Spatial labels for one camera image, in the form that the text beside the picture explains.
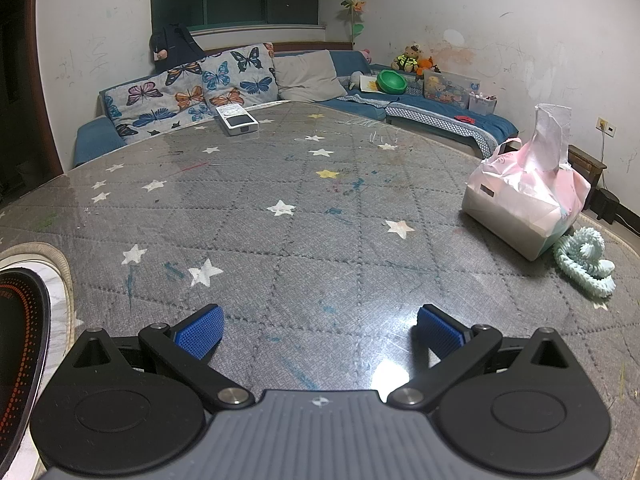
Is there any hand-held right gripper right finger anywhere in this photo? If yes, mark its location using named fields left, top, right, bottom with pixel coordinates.
left=386, top=304, right=575, bottom=409

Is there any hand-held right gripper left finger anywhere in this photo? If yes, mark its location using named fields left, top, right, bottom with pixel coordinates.
left=70, top=304, right=257, bottom=409

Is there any grey star-patterned desktop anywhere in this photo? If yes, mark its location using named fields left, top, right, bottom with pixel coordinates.
left=0, top=100, right=640, bottom=480

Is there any pink white tissue pack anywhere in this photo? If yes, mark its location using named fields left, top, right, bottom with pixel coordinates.
left=461, top=104, right=592, bottom=262

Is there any mint green jointed toy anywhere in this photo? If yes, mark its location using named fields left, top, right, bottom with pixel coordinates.
left=552, top=227, right=617, bottom=301

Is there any round black induction cooktop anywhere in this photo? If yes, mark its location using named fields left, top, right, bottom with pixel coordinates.
left=0, top=242, right=76, bottom=466

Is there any blue patterned cushion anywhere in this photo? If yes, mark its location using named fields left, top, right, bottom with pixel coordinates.
left=385, top=101, right=501, bottom=156

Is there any small black stool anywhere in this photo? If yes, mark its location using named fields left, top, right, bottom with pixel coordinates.
left=595, top=187, right=621, bottom=223

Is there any white flat device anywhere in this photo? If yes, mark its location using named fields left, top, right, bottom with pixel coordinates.
left=214, top=105, right=258, bottom=137

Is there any blue sofa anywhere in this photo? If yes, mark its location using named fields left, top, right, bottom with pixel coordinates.
left=74, top=49, right=521, bottom=168

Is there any small wooden stool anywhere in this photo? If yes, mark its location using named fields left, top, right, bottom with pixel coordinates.
left=567, top=144, right=608, bottom=186

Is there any small clear container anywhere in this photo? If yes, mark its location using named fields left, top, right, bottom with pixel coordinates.
left=467, top=91, right=498, bottom=117

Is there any clear printed storage box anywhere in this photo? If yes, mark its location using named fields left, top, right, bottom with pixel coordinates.
left=422, top=70, right=481, bottom=108

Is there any butterfly print pillow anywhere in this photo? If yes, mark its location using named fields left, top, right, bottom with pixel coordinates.
left=102, top=42, right=280, bottom=143

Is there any green bowl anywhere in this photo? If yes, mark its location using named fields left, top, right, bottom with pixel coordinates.
left=376, top=69, right=407, bottom=96

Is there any brown plush bear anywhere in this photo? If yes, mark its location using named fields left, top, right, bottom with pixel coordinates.
left=391, top=44, right=421, bottom=73

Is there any grey pillow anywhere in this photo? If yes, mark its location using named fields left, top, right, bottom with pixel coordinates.
left=272, top=50, right=348, bottom=103

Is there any dark jacket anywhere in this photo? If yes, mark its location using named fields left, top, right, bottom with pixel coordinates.
left=150, top=24, right=206, bottom=73

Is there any paper flower decoration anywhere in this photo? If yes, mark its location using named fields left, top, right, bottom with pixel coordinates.
left=340, top=0, right=368, bottom=46

